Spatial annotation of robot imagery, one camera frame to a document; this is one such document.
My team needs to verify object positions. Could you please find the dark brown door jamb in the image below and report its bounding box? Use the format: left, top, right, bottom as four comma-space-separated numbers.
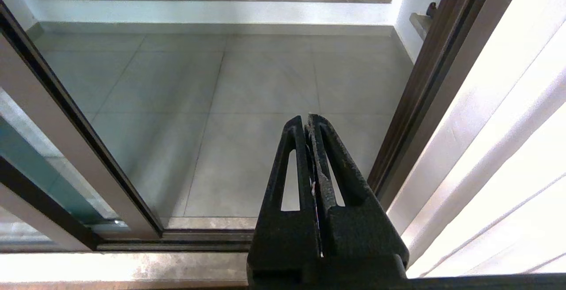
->
367, 0, 529, 211

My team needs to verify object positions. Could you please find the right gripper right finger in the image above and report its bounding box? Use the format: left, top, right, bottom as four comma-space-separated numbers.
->
307, 113, 409, 278

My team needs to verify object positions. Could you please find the white sheer curtain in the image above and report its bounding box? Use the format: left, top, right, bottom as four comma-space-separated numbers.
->
385, 0, 566, 278

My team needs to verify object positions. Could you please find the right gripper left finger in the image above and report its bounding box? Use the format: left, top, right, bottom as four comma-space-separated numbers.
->
247, 115, 322, 290

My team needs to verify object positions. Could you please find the brown framed fixed glass panel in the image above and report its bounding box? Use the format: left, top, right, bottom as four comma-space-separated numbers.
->
0, 91, 120, 252

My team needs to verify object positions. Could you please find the brown framed sliding glass door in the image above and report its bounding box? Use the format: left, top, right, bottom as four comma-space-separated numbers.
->
0, 0, 165, 240

